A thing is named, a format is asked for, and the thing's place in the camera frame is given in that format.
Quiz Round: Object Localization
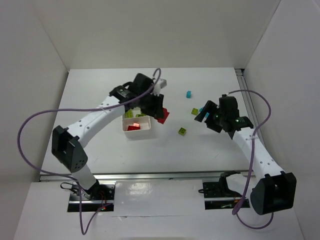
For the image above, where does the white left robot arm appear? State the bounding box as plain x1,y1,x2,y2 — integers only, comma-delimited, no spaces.
51,73,167,199

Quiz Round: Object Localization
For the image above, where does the cyan 2x4 lego brick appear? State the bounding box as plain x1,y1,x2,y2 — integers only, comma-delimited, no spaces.
199,107,209,118

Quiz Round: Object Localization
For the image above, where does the small cyan lego brick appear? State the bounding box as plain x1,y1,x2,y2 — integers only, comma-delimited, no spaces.
186,91,192,99

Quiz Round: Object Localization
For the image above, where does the aluminium rail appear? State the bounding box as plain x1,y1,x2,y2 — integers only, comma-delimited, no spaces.
234,67,275,177
38,169,276,182

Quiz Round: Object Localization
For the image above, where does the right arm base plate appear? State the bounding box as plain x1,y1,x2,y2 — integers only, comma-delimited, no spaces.
198,171,242,210

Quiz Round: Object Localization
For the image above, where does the white divided plastic container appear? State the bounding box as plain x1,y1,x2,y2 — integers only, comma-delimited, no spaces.
122,107,151,139

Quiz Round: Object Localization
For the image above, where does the lime green patterned lego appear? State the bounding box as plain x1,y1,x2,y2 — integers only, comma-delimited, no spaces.
191,108,199,116

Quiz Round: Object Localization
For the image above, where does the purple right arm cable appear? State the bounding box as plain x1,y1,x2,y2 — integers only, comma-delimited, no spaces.
226,90,274,230

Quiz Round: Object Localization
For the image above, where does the large red sloped lego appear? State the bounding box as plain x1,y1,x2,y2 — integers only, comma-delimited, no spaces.
155,107,170,125

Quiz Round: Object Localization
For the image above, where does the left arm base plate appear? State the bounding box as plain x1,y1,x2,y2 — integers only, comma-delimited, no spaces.
67,181,116,213

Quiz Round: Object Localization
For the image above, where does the lime green tall lego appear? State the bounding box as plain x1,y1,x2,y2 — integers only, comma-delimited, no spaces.
124,109,134,119

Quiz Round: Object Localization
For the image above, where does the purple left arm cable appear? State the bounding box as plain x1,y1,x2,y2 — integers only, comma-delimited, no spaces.
16,68,162,235

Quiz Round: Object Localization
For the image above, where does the aluminium rail front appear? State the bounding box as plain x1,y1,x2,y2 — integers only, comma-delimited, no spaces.
38,169,276,182

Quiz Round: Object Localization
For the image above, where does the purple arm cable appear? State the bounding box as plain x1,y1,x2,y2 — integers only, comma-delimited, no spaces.
16,68,162,235
226,90,274,230

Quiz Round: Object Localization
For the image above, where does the aluminium rail right side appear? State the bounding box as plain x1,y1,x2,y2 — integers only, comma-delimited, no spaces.
234,67,275,177

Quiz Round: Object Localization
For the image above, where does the lime green 2x2 lego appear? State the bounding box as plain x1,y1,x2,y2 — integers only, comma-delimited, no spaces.
178,127,187,136

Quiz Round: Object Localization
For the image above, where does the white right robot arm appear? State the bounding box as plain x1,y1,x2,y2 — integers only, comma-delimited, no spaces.
195,94,297,215

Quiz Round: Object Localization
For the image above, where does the red 2x4 lego brick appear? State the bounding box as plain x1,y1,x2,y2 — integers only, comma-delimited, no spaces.
127,125,141,131

